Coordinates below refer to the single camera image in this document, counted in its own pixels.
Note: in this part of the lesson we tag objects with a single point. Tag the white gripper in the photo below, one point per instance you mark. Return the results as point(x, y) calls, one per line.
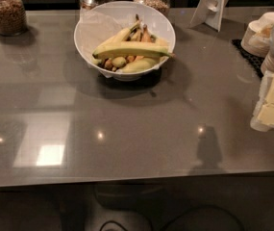
point(263, 117)

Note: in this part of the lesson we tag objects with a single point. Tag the large front banana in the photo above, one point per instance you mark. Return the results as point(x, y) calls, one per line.
point(131, 48)

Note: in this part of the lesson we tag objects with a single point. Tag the lower front banana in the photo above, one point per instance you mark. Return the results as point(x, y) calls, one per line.
point(139, 65)

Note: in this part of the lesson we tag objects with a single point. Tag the banana behind, green stem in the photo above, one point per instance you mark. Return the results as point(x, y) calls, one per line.
point(132, 33)

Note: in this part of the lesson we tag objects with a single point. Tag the white bowl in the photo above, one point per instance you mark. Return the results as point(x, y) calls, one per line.
point(124, 13)

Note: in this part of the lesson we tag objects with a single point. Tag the black rubber mat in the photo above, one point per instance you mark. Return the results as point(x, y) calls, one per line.
point(254, 61)

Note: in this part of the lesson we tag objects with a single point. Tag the stack of paper bowls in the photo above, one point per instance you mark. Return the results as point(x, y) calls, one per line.
point(257, 36)

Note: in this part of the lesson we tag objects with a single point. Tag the white folded card stand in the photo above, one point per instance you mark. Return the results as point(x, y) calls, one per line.
point(209, 12)

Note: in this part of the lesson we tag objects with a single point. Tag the small round yellow fruit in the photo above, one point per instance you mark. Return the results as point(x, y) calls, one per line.
point(119, 62)

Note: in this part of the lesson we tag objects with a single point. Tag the white paper liner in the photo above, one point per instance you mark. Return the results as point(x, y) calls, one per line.
point(92, 29)

